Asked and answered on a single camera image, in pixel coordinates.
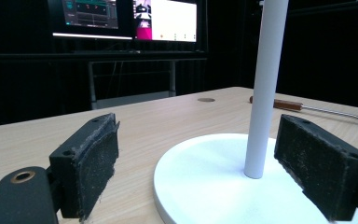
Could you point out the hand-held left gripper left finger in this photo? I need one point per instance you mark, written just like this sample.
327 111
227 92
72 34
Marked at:
87 168

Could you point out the computer monitor with dark screen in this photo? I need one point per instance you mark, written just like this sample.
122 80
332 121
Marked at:
90 17

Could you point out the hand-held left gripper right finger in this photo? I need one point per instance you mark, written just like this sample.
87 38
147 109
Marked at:
323 168

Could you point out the round table grommet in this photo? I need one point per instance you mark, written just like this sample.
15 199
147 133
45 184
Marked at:
206 100

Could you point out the white round-base pole stand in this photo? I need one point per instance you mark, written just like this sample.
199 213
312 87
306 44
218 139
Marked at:
230 180

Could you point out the computer monitor with white screen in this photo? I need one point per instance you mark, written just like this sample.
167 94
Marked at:
171 20

